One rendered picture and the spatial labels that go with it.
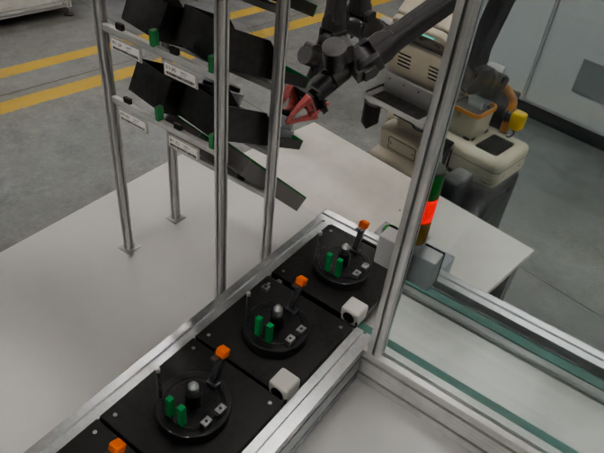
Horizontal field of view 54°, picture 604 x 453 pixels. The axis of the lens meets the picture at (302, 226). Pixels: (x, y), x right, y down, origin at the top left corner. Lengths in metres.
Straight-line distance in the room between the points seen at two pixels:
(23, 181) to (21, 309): 1.98
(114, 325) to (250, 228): 0.48
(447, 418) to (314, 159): 1.03
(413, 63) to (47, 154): 2.29
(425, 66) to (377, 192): 0.44
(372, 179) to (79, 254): 0.92
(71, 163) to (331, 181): 1.97
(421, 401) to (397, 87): 1.13
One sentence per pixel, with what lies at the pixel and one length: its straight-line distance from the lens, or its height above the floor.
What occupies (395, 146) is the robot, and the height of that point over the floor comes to 0.84.
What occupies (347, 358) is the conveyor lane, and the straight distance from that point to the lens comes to 1.27.
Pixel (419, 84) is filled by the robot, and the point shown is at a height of 1.09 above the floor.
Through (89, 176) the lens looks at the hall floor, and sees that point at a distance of 3.44.
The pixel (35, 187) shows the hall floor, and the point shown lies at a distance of 3.41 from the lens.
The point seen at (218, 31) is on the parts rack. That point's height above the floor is 1.55.
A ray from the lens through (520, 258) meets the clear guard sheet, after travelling 1.00.
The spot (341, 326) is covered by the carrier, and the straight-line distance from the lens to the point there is 1.31.
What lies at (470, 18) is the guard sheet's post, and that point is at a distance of 0.86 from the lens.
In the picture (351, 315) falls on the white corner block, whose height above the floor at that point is 0.98.
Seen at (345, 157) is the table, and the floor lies 0.86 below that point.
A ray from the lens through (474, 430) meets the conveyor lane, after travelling 1.29.
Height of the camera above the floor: 1.95
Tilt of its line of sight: 40 degrees down
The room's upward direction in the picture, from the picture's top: 7 degrees clockwise
